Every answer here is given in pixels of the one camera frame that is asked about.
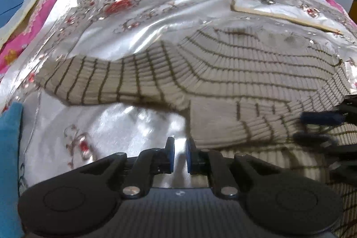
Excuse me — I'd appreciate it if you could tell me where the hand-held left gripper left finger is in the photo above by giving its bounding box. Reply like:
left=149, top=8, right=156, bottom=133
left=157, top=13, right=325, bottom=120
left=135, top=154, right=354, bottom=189
left=75, top=137, right=176, bottom=199

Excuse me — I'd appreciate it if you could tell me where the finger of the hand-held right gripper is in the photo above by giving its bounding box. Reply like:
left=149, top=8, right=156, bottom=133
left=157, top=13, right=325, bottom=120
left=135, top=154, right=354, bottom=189
left=301, top=111, right=344, bottom=126
left=293, top=132, right=334, bottom=147

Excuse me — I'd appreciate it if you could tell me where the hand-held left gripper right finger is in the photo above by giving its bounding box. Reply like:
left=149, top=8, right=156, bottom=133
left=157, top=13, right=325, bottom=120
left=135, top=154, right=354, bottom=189
left=185, top=138, right=283, bottom=199

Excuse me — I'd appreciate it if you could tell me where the beige striped knit sweater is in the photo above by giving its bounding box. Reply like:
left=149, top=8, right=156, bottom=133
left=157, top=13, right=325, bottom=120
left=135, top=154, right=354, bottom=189
left=35, top=25, right=357, bottom=238

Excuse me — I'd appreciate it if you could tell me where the satin floral bedspread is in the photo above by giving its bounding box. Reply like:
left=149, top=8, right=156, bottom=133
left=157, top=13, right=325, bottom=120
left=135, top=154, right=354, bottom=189
left=0, top=0, right=357, bottom=199

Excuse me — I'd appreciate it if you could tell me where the blue cloth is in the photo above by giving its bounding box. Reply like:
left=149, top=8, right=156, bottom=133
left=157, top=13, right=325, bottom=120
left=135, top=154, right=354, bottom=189
left=0, top=0, right=37, bottom=29
left=0, top=103, right=25, bottom=238

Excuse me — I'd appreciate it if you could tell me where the pink floral bedsheet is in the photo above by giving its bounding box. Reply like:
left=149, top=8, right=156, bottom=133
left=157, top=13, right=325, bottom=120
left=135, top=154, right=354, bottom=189
left=0, top=0, right=353, bottom=77
left=0, top=0, right=60, bottom=46

